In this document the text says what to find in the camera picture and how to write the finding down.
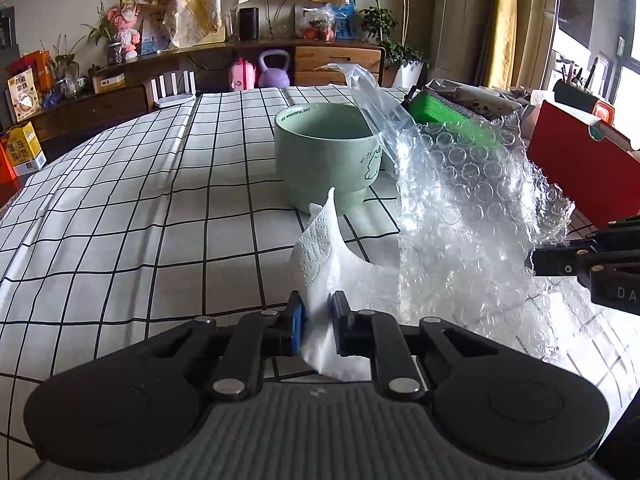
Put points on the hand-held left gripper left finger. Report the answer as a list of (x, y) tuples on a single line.
[(296, 327)]

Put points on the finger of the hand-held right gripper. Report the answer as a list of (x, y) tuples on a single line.
[(557, 262)]

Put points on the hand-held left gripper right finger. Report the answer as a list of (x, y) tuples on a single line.
[(340, 330)]

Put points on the white paper tissue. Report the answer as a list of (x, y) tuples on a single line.
[(320, 260)]

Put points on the clear bubble wrap sheet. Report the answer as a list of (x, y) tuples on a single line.
[(470, 220)]

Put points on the pale green ceramic mug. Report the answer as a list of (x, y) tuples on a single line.
[(320, 160)]

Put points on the black pen holder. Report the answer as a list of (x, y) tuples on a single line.
[(572, 92)]

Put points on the white checkered tablecloth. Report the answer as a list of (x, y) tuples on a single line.
[(150, 210)]

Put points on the green sponge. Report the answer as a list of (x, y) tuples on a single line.
[(440, 110)]

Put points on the clear plastic bag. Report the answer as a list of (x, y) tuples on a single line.
[(375, 110)]

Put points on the leafy tree white planter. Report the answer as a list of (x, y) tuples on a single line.
[(410, 72)]

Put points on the yellow curtain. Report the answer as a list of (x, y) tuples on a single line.
[(502, 20)]

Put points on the purple kettlebell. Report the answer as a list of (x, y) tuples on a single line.
[(274, 72)]

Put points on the pink toy suitcase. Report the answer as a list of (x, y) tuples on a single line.
[(242, 75)]

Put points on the wooden sideboard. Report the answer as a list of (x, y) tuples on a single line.
[(325, 62)]

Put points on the white router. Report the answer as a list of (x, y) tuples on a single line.
[(170, 87)]

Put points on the plastic bag of fruit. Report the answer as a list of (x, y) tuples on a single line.
[(317, 25)]

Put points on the black cylinder speaker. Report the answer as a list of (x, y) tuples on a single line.
[(249, 24)]

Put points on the blue package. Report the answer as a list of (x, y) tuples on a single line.
[(346, 22)]

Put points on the small cardboard box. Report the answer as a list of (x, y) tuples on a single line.
[(110, 82)]

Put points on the yellow carton box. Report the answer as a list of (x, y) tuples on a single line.
[(25, 147)]

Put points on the illustrated picture card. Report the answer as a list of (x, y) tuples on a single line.
[(152, 35)]

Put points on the orange red gift box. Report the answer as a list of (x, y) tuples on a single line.
[(9, 172)]

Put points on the potted plant striped pot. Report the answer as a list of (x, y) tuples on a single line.
[(112, 50)]

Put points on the small plant in glass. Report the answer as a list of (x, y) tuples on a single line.
[(70, 82)]

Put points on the pink doll figure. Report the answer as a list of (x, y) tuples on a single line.
[(127, 30)]

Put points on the brown printed snack box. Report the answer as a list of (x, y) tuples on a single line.
[(22, 97)]

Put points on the orange printed box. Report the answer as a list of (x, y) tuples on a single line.
[(37, 62)]

